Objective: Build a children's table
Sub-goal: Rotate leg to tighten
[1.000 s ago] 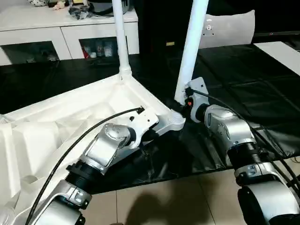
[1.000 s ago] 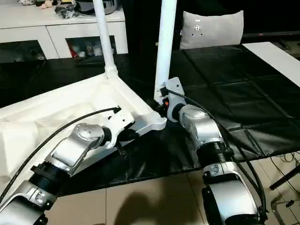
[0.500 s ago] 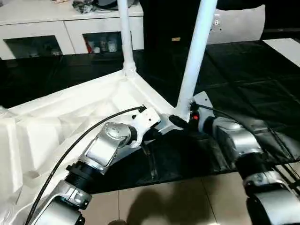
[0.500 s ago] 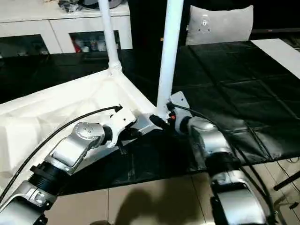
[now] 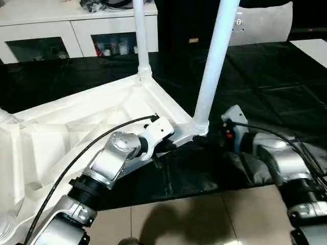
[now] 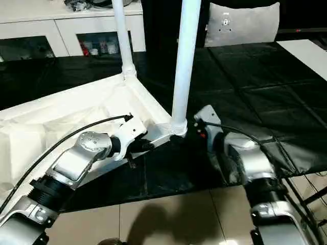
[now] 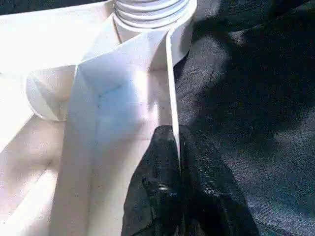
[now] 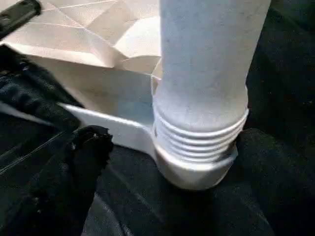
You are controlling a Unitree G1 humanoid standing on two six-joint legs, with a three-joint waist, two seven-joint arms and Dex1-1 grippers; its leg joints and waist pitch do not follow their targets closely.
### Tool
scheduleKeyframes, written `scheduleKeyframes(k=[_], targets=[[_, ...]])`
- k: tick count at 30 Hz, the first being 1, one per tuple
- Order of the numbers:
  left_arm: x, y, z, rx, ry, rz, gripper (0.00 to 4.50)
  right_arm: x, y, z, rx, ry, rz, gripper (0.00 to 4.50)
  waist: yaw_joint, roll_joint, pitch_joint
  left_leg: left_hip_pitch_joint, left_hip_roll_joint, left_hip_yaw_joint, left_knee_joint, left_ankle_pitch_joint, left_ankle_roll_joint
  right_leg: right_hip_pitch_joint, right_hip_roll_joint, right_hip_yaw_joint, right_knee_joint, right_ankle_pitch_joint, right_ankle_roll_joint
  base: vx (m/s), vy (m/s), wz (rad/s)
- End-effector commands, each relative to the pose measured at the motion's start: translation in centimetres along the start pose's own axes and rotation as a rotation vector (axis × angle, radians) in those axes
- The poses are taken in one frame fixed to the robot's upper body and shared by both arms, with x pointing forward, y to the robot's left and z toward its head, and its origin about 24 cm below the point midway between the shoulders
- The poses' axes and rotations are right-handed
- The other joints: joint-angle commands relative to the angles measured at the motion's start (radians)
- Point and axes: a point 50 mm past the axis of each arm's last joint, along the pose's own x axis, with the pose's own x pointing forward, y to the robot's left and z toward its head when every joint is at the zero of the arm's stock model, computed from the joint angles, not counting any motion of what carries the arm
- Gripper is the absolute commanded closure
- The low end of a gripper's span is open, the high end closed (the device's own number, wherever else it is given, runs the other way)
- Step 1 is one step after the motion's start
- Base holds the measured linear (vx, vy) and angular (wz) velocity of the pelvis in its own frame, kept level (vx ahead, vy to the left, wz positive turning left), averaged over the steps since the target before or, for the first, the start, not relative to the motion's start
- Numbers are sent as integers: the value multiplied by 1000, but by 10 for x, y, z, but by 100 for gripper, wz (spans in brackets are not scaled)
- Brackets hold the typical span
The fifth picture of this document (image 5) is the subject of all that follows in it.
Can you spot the white plastic table leg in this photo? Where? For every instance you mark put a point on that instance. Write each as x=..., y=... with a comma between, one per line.
x=141, y=35
x=214, y=61
x=6, y=227
x=5, y=117

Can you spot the white plastic table top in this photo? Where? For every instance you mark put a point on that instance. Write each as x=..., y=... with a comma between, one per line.
x=66, y=132

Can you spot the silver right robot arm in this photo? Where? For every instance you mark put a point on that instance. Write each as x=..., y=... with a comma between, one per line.
x=286, y=163

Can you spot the black table mat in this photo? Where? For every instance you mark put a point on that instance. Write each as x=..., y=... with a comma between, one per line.
x=265, y=87

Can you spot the small yellow label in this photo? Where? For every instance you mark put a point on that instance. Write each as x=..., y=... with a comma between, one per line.
x=193, y=40

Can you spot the black robot foot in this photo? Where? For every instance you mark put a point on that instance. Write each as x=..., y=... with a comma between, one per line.
x=129, y=241

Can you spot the black tall cabinet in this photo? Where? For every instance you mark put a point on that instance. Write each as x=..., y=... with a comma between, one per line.
x=184, y=23

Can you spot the white flat sheet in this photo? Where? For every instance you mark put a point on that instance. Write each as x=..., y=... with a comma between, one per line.
x=311, y=51

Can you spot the light grey cushion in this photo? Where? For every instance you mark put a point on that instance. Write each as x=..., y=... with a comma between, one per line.
x=265, y=23

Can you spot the grey carry case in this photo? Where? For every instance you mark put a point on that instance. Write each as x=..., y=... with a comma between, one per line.
x=102, y=4

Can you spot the white glass-door cabinet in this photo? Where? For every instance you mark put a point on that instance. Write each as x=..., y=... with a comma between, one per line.
x=46, y=28

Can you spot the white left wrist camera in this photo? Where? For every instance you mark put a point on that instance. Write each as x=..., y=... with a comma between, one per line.
x=159, y=130

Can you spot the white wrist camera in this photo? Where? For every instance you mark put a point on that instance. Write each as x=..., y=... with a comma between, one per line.
x=159, y=130
x=235, y=116

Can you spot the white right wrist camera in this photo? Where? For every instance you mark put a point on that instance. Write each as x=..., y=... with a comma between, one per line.
x=235, y=116

